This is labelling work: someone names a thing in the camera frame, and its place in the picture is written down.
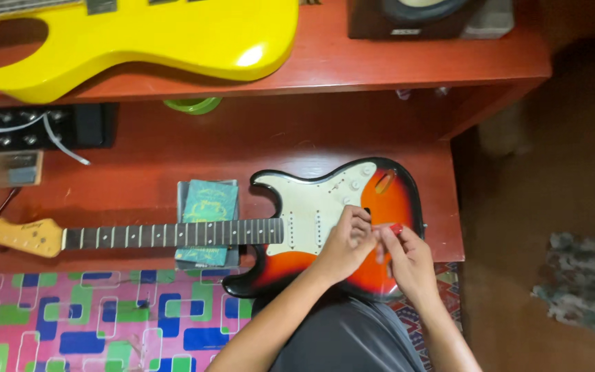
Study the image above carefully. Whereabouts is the person's dark grey clothing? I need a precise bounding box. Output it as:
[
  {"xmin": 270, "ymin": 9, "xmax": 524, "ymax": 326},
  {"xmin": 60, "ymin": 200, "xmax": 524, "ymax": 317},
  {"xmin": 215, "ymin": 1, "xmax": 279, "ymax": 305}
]
[{"xmin": 252, "ymin": 288, "xmax": 428, "ymax": 372}]

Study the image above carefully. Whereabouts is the person's right hand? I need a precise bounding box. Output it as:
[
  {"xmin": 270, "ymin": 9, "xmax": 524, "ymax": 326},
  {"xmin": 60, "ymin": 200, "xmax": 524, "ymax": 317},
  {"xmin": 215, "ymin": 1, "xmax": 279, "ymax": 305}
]
[{"xmin": 374, "ymin": 225, "xmax": 441, "ymax": 307}]

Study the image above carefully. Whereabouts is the thin black rod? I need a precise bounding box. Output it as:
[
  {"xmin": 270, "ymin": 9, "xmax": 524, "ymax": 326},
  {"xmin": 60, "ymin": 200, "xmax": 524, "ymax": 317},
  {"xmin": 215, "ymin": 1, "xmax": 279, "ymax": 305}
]
[{"xmin": 0, "ymin": 187, "xmax": 21, "ymax": 218}]

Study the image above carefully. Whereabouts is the red wooden desk shelf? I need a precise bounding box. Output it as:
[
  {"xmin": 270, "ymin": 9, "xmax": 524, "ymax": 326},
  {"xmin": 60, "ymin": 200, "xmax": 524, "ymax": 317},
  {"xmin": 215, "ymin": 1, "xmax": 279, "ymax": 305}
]
[{"xmin": 0, "ymin": 0, "xmax": 553, "ymax": 140}]

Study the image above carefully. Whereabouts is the black speaker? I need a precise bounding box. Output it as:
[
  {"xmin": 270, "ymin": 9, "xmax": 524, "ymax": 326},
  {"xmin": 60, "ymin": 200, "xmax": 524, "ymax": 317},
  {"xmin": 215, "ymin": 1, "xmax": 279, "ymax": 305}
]
[{"xmin": 347, "ymin": 0, "xmax": 484, "ymax": 40}]

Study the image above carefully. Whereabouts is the pink blue green patterned mat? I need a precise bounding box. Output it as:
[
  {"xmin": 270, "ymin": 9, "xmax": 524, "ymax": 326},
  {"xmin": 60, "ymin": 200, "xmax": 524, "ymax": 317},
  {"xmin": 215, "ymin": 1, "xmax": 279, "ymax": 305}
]
[{"xmin": 0, "ymin": 268, "xmax": 255, "ymax": 372}]

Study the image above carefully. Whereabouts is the black box of tuning pegs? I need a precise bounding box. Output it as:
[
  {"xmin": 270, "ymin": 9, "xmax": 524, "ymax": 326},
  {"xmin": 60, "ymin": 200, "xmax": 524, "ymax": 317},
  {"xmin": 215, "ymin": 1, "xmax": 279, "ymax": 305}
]
[{"xmin": 0, "ymin": 103, "xmax": 119, "ymax": 152}]

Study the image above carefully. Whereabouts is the grey green floor rag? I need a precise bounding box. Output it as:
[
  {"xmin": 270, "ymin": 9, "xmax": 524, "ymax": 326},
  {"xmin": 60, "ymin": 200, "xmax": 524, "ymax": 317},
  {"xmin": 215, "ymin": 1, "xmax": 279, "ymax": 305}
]
[{"xmin": 531, "ymin": 231, "xmax": 595, "ymax": 338}]

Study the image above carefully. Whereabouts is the yellow electric guitar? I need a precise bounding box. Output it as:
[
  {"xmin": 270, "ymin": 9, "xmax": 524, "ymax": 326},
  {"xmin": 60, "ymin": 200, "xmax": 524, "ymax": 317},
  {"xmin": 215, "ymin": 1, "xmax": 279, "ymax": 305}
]
[{"xmin": 0, "ymin": 0, "xmax": 300, "ymax": 104}]

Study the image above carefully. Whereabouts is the sunburst electric guitar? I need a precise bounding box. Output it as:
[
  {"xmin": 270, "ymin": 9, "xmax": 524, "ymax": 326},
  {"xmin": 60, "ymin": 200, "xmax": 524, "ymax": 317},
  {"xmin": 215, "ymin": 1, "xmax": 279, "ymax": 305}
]
[{"xmin": 0, "ymin": 156, "xmax": 428, "ymax": 303}]

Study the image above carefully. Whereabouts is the person's left hand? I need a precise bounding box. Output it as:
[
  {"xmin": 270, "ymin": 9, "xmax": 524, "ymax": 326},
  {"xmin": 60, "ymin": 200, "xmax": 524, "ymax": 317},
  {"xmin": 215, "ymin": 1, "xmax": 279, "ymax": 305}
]
[{"xmin": 312, "ymin": 205, "xmax": 381, "ymax": 286}]

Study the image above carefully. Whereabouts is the teal string packet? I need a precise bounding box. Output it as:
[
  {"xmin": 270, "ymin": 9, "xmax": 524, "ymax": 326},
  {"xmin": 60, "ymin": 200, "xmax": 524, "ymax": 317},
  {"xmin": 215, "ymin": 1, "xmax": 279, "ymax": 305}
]
[{"xmin": 175, "ymin": 179, "xmax": 240, "ymax": 267}]

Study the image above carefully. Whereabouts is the green plastic ring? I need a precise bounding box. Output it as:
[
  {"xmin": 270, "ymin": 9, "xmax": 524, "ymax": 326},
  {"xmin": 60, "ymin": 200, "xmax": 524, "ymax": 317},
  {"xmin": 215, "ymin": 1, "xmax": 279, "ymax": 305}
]
[{"xmin": 163, "ymin": 97, "xmax": 223, "ymax": 116}]

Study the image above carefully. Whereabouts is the white cable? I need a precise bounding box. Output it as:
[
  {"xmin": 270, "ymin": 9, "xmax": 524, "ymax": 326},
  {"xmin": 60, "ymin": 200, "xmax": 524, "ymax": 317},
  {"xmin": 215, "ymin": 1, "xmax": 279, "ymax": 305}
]
[{"xmin": 0, "ymin": 113, "xmax": 92, "ymax": 166}]

